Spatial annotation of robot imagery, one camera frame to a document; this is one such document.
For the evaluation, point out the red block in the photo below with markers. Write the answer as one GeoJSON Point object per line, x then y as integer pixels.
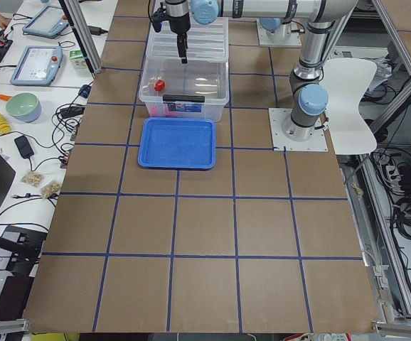
{"type": "Point", "coordinates": [159, 85]}
{"type": "Point", "coordinates": [171, 114]}

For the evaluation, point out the aluminium frame post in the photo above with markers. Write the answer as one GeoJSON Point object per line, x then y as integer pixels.
{"type": "Point", "coordinates": [77, 22]}

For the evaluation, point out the white chair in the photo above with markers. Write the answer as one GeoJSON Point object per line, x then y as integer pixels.
{"type": "Point", "coordinates": [346, 80]}

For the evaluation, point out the black phone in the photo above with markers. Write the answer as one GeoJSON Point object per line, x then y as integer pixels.
{"type": "Point", "coordinates": [24, 148]}

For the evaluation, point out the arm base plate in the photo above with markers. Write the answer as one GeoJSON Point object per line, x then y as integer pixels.
{"type": "Point", "coordinates": [267, 39]}
{"type": "Point", "coordinates": [286, 136]}

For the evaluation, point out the clear plastic box lid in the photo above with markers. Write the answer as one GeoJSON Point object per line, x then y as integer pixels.
{"type": "Point", "coordinates": [205, 42]}

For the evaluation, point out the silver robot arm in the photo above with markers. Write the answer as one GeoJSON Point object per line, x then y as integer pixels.
{"type": "Point", "coordinates": [310, 98]}
{"type": "Point", "coordinates": [272, 25]}

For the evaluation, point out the clear plastic storage box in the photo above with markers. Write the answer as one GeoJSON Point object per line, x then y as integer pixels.
{"type": "Point", "coordinates": [199, 78]}

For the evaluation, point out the green bowl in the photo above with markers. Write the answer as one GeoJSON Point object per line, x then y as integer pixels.
{"type": "Point", "coordinates": [25, 107]}

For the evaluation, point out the blue plastic tray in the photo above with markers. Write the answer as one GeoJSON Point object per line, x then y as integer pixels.
{"type": "Point", "coordinates": [178, 143]}

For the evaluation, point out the red block in box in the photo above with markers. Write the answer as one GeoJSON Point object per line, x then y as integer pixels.
{"type": "Point", "coordinates": [171, 114]}

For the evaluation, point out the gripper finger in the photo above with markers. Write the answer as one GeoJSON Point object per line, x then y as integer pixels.
{"type": "Point", "coordinates": [182, 46]}

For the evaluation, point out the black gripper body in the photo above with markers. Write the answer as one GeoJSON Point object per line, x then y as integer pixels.
{"type": "Point", "coordinates": [178, 20]}

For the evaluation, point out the teach pendant tablet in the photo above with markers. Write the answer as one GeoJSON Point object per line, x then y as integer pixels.
{"type": "Point", "coordinates": [48, 23]}
{"type": "Point", "coordinates": [38, 66]}

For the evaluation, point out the green carton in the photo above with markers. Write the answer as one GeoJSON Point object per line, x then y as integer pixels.
{"type": "Point", "coordinates": [77, 59]}

